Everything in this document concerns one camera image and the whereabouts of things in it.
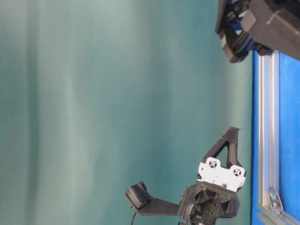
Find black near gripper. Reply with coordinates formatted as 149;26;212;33
215;0;300;63

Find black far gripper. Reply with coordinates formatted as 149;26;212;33
179;127;246;225

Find blue backdrop panel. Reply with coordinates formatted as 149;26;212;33
251;53;300;225

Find silver aluminium frame rail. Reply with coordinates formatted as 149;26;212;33
258;51;300;225

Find black far wrist camera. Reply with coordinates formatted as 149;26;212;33
124;180;179;216

